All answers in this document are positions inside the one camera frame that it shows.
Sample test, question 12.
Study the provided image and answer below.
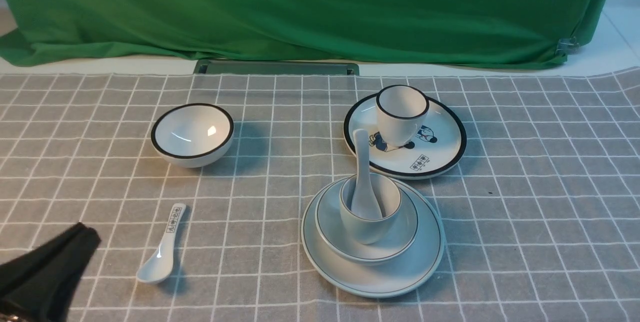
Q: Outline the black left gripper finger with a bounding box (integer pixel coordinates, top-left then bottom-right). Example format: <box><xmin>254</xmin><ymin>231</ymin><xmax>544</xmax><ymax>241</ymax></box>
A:
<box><xmin>0</xmin><ymin>222</ymin><xmax>90</xmax><ymax>293</ymax></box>
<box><xmin>0</xmin><ymin>227</ymin><xmax>101</xmax><ymax>322</ymax></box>

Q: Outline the grey-rimmed white bowl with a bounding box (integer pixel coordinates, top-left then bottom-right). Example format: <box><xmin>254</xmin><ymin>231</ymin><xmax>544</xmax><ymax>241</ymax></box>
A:
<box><xmin>313</xmin><ymin>177</ymin><xmax>419</xmax><ymax>265</ymax></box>

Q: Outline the plain white cup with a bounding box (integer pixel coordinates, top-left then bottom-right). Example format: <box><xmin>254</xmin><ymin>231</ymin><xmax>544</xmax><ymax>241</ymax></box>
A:
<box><xmin>339</xmin><ymin>173</ymin><xmax>403</xmax><ymax>245</ymax></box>

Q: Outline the plain white spoon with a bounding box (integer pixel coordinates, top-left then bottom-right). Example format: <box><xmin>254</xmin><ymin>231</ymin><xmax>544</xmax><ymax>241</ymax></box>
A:
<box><xmin>350</xmin><ymin>129</ymin><xmax>383</xmax><ymax>220</ymax></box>

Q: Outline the white spoon with characters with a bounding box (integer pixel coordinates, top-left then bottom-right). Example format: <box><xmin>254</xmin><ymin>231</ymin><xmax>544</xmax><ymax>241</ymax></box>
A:
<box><xmin>135</xmin><ymin>203</ymin><xmax>186</xmax><ymax>284</ymax></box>

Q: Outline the black-rimmed white bowl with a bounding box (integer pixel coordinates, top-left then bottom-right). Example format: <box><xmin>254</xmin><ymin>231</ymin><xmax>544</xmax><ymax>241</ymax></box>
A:
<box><xmin>150</xmin><ymin>103</ymin><xmax>235</xmax><ymax>169</ymax></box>

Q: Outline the grey-rimmed white plate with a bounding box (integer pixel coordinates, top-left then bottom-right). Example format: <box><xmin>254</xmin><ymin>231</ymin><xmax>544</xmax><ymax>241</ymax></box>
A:
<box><xmin>301</xmin><ymin>178</ymin><xmax>446</xmax><ymax>299</ymax></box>

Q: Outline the black-rimmed white cup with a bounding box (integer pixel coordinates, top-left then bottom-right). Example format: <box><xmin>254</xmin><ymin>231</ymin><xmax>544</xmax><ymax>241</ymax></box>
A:
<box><xmin>375</xmin><ymin>85</ymin><xmax>430</xmax><ymax>147</ymax></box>

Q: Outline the black-rimmed cartoon plate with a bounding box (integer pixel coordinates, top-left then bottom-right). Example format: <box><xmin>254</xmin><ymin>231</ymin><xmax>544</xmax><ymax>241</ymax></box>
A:
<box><xmin>342</xmin><ymin>94</ymin><xmax>467</xmax><ymax>180</ymax></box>

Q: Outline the grey checked tablecloth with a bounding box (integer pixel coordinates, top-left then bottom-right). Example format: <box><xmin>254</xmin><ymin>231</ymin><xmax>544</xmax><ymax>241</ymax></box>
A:
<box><xmin>0</xmin><ymin>67</ymin><xmax>640</xmax><ymax>322</ymax></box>

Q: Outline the green backdrop cloth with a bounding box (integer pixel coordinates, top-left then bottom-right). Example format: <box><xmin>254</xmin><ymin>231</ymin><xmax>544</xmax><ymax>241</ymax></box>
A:
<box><xmin>1</xmin><ymin>0</ymin><xmax>606</xmax><ymax>70</ymax></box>

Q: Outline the metal binder clip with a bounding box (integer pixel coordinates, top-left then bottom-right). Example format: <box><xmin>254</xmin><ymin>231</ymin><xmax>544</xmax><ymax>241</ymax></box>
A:
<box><xmin>555</xmin><ymin>37</ymin><xmax>581</xmax><ymax>55</ymax></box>

